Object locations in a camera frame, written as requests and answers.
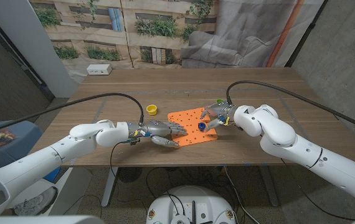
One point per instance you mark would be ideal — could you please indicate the blue upholstered stool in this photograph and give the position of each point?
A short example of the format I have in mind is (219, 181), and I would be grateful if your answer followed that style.
(25, 137)

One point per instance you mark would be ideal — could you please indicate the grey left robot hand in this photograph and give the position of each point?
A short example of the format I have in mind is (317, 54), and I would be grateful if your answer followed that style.
(155, 128)

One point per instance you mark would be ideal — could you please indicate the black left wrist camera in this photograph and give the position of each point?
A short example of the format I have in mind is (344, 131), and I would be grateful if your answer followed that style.
(134, 141)

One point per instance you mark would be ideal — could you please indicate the black round floor fan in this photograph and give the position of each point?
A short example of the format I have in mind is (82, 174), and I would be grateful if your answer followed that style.
(129, 174)

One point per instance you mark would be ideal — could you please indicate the grey sneaker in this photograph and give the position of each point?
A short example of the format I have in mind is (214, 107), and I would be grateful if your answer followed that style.
(35, 202)

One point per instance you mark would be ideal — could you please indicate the white robot torso edge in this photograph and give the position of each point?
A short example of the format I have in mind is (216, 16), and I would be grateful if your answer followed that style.
(40, 220)

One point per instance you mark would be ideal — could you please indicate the blue peg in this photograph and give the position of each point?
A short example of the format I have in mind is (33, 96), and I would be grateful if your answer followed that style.
(201, 126)

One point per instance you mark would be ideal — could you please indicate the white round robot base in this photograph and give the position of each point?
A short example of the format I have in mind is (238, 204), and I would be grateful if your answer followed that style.
(190, 202)

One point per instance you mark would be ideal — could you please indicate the yellow plastic cup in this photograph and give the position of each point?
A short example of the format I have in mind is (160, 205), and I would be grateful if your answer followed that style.
(151, 109)

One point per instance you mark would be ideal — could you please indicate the orange peg board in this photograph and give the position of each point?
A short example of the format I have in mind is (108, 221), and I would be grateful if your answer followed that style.
(193, 137)

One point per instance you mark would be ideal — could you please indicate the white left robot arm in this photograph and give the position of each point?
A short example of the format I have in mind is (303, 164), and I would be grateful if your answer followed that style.
(56, 158)

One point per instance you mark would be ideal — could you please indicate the clear bag of colourful pegs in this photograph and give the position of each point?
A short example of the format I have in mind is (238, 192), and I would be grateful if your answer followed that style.
(1, 138)

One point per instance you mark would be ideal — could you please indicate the white metal table leg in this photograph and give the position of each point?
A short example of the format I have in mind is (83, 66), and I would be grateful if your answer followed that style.
(109, 186)
(269, 186)

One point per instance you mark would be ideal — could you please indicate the white power strip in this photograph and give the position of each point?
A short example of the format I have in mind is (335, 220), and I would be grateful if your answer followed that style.
(99, 69)

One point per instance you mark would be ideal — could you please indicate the printed fabric backdrop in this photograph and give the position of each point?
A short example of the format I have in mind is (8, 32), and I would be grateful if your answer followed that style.
(227, 31)

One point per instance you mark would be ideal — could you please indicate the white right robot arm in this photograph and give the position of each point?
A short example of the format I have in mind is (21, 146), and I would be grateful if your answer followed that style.
(289, 146)

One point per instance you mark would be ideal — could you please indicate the grey partition panel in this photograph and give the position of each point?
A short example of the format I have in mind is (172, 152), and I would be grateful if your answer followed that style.
(34, 46)

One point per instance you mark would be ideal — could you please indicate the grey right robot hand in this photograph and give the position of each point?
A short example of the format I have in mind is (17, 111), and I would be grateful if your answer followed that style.
(222, 110)

